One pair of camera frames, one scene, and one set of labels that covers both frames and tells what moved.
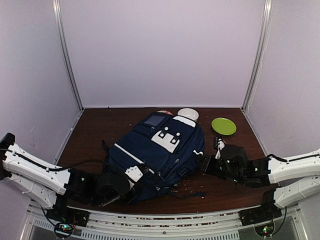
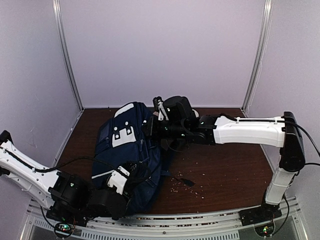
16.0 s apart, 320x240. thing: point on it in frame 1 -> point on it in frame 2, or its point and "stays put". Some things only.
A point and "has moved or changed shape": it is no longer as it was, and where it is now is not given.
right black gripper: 208,168 -> 151,123
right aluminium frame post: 261,52 stays put
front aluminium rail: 220,225 stays put
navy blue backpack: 170,146 has moved or changed shape
